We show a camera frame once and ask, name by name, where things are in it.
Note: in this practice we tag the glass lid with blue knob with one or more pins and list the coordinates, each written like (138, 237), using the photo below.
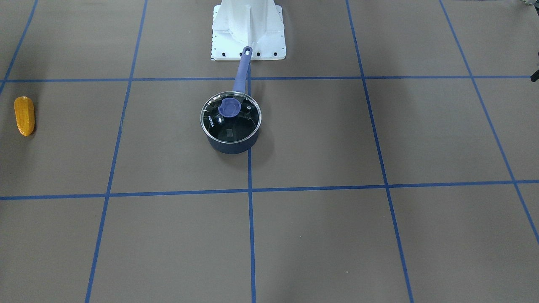
(231, 118)

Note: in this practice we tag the blue saucepan with long handle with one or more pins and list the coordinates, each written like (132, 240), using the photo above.
(240, 85)

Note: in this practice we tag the yellow corn cob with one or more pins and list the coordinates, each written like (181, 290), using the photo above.
(25, 115)

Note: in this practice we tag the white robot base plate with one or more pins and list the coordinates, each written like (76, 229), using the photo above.
(255, 23)

